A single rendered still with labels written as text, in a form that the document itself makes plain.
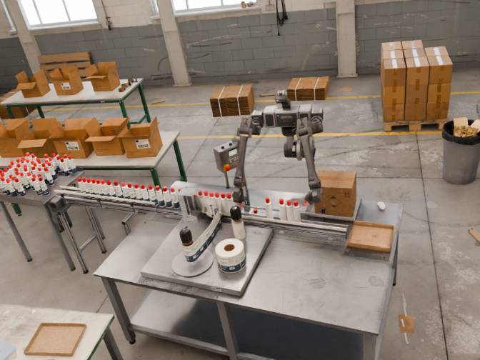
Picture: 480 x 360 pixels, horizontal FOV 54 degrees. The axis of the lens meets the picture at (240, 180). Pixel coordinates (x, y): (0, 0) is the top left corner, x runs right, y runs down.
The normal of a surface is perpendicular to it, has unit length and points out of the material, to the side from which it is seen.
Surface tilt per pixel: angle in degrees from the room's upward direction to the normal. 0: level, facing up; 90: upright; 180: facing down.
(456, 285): 0
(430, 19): 90
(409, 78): 90
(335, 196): 90
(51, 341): 0
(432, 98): 91
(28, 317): 0
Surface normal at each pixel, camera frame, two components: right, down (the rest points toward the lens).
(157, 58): -0.24, 0.54
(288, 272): -0.14, -0.84
